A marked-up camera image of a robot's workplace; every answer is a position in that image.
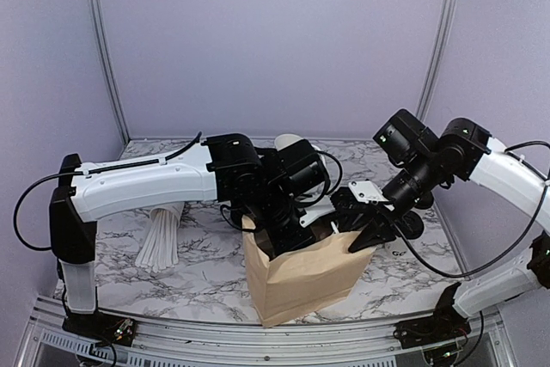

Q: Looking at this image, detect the white paper coffee cup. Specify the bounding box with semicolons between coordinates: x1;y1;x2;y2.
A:
384;238;414;260

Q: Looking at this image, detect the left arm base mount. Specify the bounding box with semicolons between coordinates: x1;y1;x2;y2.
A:
62;311;137;347

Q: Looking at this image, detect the right aluminium frame post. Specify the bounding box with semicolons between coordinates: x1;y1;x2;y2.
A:
416;0;457;121

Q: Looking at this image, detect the brown paper bag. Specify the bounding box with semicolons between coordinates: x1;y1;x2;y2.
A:
241;216;376;327

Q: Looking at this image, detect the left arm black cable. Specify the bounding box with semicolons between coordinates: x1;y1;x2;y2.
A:
12;131;345;252

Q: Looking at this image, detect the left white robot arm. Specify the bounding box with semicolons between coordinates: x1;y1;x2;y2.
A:
49;133;331;337

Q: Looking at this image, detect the left aluminium frame post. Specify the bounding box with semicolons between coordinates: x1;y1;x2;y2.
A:
89;0;130;145

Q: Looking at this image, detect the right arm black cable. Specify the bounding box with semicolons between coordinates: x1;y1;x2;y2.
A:
386;139;550;278

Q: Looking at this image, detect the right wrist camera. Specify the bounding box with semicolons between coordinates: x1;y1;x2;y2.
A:
330;180;388;212

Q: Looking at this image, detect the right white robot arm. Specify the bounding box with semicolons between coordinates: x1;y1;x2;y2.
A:
330;109;549;339

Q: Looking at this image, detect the aluminium front rail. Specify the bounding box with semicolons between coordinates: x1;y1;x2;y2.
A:
16;297;516;367

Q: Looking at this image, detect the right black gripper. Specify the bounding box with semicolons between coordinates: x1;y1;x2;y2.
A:
340;150;443;253

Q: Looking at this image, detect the aluminium frame post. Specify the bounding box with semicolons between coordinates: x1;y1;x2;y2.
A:
416;0;457;121
89;0;130;145

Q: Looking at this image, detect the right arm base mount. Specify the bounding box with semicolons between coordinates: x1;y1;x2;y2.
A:
393;282;471;349

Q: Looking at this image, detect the black plastic cup lid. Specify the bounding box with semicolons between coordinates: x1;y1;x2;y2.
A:
396;211;425;240

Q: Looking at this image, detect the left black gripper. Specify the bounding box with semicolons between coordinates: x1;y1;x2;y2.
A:
252;183;318;260

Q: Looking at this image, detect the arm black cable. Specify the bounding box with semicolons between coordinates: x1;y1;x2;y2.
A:
12;131;345;252
386;139;550;278

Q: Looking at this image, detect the stack of white cups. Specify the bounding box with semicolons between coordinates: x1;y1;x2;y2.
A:
274;133;318;159

